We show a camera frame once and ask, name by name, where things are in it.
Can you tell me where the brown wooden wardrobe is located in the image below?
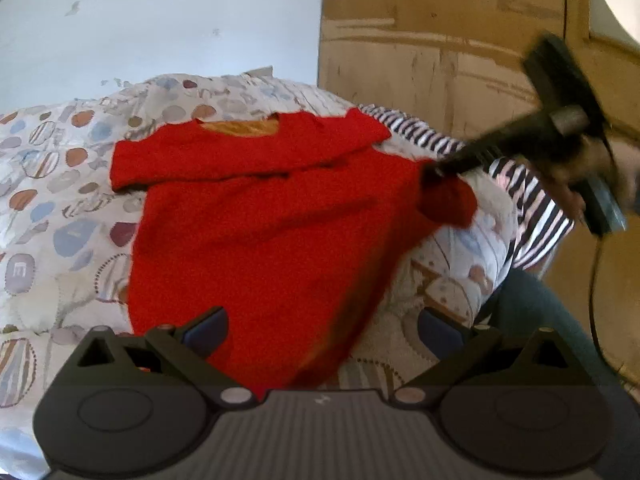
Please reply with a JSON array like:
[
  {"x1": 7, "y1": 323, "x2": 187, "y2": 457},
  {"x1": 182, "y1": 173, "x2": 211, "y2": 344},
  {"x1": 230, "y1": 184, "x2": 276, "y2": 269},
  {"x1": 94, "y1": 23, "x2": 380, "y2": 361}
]
[{"x1": 316, "y1": 0, "x2": 640, "y2": 391}]

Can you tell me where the red knitted sweater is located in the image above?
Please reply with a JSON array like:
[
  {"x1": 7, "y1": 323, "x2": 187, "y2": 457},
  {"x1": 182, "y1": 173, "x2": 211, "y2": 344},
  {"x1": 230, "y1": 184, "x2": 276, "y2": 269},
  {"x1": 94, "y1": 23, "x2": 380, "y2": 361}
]
[{"x1": 110, "y1": 110, "x2": 477, "y2": 394}]

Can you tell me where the dotted patterned duvet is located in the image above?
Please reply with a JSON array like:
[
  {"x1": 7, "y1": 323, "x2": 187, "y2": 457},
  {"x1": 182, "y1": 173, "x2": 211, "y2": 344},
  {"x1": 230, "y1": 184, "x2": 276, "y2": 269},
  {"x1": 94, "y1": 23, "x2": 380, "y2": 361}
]
[{"x1": 1, "y1": 73, "x2": 518, "y2": 479}]

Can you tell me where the person's right hand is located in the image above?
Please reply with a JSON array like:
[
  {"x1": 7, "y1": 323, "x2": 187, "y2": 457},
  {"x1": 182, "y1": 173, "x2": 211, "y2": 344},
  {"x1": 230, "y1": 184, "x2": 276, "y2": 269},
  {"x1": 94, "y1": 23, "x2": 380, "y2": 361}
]
[{"x1": 539, "y1": 136, "x2": 640, "y2": 224}]

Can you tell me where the person's dark trouser leg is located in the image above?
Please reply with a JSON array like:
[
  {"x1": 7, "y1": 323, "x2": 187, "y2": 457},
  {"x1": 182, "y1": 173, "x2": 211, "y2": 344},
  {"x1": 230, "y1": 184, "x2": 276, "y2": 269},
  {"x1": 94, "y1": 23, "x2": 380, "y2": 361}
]
[{"x1": 476, "y1": 269, "x2": 640, "y2": 480}]

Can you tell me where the black white striped sheet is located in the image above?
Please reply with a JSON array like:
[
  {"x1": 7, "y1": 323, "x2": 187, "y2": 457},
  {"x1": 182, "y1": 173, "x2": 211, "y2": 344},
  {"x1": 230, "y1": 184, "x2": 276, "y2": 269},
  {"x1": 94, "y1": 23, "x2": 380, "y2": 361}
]
[{"x1": 358, "y1": 104, "x2": 575, "y2": 270}]

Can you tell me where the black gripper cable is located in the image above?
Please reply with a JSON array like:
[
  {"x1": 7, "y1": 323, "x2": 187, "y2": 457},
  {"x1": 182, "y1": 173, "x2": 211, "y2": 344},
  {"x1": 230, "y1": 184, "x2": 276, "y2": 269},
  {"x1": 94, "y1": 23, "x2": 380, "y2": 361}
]
[{"x1": 587, "y1": 233, "x2": 623, "y2": 376}]

